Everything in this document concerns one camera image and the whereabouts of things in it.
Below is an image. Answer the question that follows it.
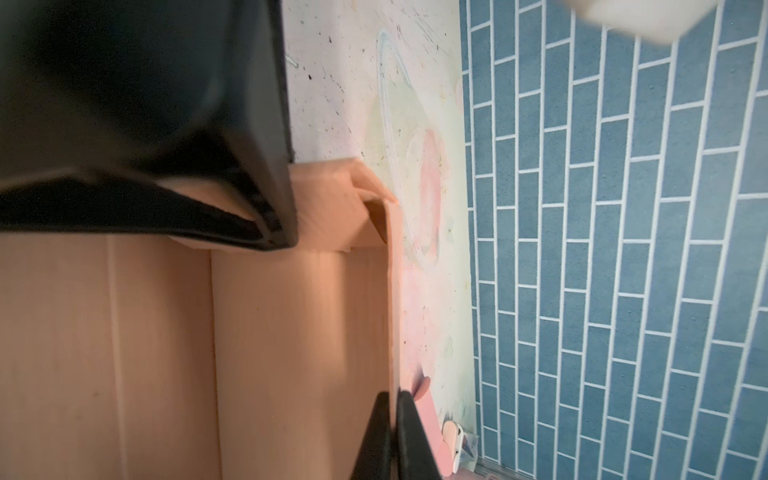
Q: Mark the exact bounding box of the pink paper box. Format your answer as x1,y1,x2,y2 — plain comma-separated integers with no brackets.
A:
414,377,454,478

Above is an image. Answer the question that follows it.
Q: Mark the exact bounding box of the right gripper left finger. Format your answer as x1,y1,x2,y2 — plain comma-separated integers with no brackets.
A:
350,392,392,480

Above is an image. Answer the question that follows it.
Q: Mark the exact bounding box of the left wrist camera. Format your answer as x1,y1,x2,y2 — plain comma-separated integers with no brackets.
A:
564,0,720,45

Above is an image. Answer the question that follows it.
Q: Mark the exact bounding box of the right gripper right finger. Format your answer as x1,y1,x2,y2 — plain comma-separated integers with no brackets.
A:
396,390,441,480

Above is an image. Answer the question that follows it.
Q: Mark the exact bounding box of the orange paper box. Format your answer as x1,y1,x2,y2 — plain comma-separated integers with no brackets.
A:
1,160,401,479

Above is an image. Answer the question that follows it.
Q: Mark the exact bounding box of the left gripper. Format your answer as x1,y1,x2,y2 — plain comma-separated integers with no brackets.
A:
1,1,298,251

